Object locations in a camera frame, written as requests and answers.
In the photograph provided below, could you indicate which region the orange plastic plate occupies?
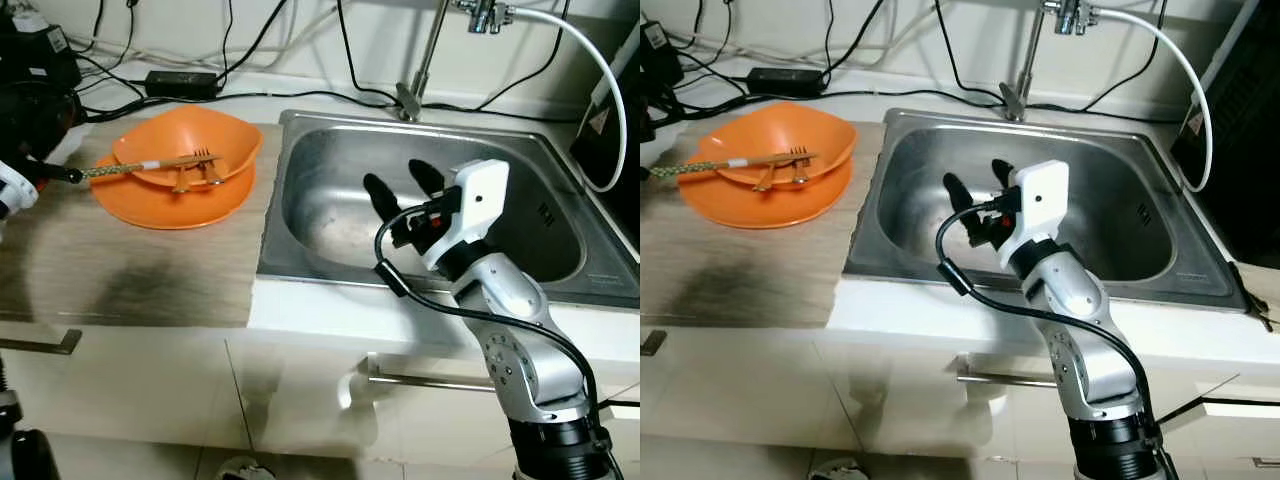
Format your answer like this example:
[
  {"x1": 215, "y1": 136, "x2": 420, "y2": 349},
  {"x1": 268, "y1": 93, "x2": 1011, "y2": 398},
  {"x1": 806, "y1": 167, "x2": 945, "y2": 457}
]
[
  {"x1": 677, "y1": 158, "x2": 853, "y2": 229},
  {"x1": 88, "y1": 160, "x2": 257, "y2": 231}
]

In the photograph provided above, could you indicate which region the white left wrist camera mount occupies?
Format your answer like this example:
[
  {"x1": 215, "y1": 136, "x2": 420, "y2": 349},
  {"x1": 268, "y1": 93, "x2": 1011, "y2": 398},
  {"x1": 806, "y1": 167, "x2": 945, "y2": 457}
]
[{"x1": 0, "y1": 158, "x2": 39, "y2": 219}]

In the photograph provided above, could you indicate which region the metal faucet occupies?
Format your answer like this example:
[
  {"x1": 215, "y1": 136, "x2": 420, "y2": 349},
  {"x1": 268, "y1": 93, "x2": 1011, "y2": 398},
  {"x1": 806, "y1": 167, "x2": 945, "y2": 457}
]
[
  {"x1": 998, "y1": 0, "x2": 1101, "y2": 123},
  {"x1": 394, "y1": 0, "x2": 517, "y2": 123}
]

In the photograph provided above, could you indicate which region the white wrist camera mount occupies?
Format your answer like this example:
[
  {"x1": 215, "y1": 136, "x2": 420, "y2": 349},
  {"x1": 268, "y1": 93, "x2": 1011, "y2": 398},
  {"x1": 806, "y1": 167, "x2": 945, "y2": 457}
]
[
  {"x1": 0, "y1": 158, "x2": 39, "y2": 219},
  {"x1": 420, "y1": 158, "x2": 511, "y2": 273},
  {"x1": 1005, "y1": 160, "x2": 1069, "y2": 266}
]

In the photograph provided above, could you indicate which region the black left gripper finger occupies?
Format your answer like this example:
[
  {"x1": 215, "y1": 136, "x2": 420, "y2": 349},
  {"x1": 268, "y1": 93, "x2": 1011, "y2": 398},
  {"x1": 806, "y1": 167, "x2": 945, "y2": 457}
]
[{"x1": 26, "y1": 161, "x2": 85, "y2": 184}]

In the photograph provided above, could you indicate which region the wood grain counter mat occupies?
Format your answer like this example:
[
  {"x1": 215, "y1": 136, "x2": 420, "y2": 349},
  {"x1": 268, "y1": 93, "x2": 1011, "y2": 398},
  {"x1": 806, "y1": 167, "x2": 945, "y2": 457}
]
[
  {"x1": 0, "y1": 120, "x2": 286, "y2": 329},
  {"x1": 1230, "y1": 258, "x2": 1280, "y2": 331},
  {"x1": 640, "y1": 120, "x2": 886, "y2": 329}
]

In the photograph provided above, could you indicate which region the black power adapter brick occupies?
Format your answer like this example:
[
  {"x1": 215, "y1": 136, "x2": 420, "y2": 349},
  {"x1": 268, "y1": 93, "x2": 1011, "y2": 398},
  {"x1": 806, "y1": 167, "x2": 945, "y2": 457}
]
[
  {"x1": 145, "y1": 70, "x2": 221, "y2": 99},
  {"x1": 748, "y1": 68, "x2": 826, "y2": 98}
]

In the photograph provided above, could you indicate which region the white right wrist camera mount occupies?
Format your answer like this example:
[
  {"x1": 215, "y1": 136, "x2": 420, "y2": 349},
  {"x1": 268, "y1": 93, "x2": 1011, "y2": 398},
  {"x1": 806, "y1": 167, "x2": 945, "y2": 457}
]
[
  {"x1": 420, "y1": 158, "x2": 511, "y2": 273},
  {"x1": 1005, "y1": 160, "x2": 1069, "y2": 266}
]

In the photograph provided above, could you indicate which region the dark robot left foot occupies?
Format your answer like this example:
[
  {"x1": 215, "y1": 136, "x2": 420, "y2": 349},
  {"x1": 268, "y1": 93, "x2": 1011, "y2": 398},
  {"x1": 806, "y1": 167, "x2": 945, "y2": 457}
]
[
  {"x1": 808, "y1": 458, "x2": 871, "y2": 480},
  {"x1": 215, "y1": 455, "x2": 276, "y2": 480}
]

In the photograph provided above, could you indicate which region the orange plastic bowl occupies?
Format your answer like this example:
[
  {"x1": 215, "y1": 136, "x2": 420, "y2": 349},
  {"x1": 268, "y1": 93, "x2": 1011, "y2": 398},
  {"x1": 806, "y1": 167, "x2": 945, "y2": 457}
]
[
  {"x1": 700, "y1": 102, "x2": 859, "y2": 186},
  {"x1": 110, "y1": 105, "x2": 265, "y2": 189}
]

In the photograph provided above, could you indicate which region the black appliance with warning sticker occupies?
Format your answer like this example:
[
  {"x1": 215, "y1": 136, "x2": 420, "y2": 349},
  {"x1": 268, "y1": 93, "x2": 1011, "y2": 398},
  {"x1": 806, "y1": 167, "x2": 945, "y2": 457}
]
[
  {"x1": 1175, "y1": 0, "x2": 1280, "y2": 241},
  {"x1": 570, "y1": 20, "x2": 641, "y2": 251}
]

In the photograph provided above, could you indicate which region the stainless steel sink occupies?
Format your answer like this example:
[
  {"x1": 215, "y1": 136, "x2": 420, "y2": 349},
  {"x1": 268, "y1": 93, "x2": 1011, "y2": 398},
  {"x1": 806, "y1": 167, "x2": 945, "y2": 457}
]
[
  {"x1": 843, "y1": 108, "x2": 1251, "y2": 311},
  {"x1": 256, "y1": 108, "x2": 641, "y2": 309}
]

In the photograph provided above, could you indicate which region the black plug adapter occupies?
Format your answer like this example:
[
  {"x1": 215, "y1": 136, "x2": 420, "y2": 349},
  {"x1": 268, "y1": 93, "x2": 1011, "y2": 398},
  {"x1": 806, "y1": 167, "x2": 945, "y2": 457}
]
[
  {"x1": 0, "y1": 85, "x2": 83, "y2": 156},
  {"x1": 640, "y1": 90, "x2": 666, "y2": 141}
]

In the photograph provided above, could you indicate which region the black charger with white labels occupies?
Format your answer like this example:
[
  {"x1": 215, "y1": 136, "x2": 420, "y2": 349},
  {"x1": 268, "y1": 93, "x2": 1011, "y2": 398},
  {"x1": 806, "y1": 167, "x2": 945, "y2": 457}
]
[
  {"x1": 0, "y1": 15, "x2": 81, "y2": 89},
  {"x1": 640, "y1": 20, "x2": 673, "y2": 91}
]

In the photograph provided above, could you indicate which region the white faucet hose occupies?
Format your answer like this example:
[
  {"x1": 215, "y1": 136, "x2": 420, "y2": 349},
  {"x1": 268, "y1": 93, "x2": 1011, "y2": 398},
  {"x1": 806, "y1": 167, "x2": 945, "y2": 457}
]
[
  {"x1": 508, "y1": 5, "x2": 629, "y2": 194},
  {"x1": 1093, "y1": 5, "x2": 1214, "y2": 194}
]

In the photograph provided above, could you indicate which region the white kitchen cabinet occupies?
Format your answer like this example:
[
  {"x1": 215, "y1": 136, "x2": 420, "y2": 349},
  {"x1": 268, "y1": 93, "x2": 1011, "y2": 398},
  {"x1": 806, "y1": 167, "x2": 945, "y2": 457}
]
[
  {"x1": 640, "y1": 320, "x2": 1280, "y2": 471},
  {"x1": 0, "y1": 320, "x2": 641, "y2": 471}
]

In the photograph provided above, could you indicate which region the silver drawer handle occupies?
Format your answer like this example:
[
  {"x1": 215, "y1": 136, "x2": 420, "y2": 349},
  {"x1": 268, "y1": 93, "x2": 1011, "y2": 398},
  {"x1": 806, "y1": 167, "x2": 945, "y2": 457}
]
[
  {"x1": 955, "y1": 355, "x2": 1066, "y2": 391},
  {"x1": 360, "y1": 352, "x2": 501, "y2": 393}
]

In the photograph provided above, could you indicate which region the black wall cable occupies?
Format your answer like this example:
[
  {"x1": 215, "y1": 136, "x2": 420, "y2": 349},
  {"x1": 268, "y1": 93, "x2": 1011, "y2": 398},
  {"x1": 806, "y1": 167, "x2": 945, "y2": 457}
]
[
  {"x1": 1028, "y1": 0, "x2": 1169, "y2": 113},
  {"x1": 420, "y1": 0, "x2": 573, "y2": 113},
  {"x1": 932, "y1": 0, "x2": 1004, "y2": 106},
  {"x1": 335, "y1": 0, "x2": 403, "y2": 106}
]

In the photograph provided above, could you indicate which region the patterned brown chopstick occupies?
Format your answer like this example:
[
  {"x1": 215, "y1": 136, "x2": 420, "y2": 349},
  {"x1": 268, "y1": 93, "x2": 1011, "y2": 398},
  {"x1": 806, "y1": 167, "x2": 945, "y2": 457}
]
[
  {"x1": 78, "y1": 152, "x2": 223, "y2": 181},
  {"x1": 650, "y1": 150, "x2": 819, "y2": 181},
  {"x1": 78, "y1": 154, "x2": 223, "y2": 183},
  {"x1": 650, "y1": 152, "x2": 819, "y2": 183}
]

